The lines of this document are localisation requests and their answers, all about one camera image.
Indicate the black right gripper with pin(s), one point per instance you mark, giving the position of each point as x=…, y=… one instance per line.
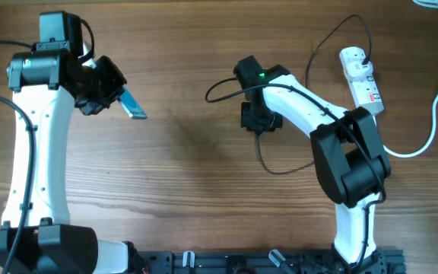
x=246, y=120

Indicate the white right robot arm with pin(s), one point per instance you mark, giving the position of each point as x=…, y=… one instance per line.
x=350, y=162

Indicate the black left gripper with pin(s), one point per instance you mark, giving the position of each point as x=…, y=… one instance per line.
x=116, y=80

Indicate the white charger plug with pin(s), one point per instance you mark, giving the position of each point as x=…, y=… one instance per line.
x=357, y=71

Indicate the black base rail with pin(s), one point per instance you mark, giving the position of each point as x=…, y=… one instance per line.
x=302, y=262

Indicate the blue screen smartphone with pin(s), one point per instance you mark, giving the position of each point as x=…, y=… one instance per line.
x=130, y=105

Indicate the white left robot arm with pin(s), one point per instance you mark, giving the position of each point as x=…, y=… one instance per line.
x=36, y=235

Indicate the white power strip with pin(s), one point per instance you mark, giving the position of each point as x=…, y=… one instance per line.
x=365, y=93

